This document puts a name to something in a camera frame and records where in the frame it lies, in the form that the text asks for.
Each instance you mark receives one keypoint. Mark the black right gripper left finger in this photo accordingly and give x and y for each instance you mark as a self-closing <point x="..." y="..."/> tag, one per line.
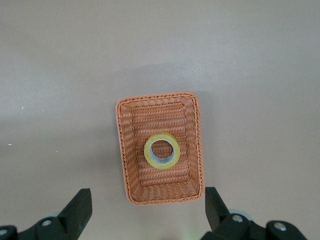
<point x="72" y="220"/>

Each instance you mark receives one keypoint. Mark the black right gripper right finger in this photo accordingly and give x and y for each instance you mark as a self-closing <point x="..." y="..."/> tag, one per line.
<point x="220" y="220"/>

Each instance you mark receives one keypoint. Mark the yellow packing tape roll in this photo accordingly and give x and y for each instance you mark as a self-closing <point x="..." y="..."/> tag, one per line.
<point x="162" y="136"/>

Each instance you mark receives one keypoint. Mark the brown deep woven basket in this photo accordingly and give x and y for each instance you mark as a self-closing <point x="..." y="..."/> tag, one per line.
<point x="155" y="185"/>

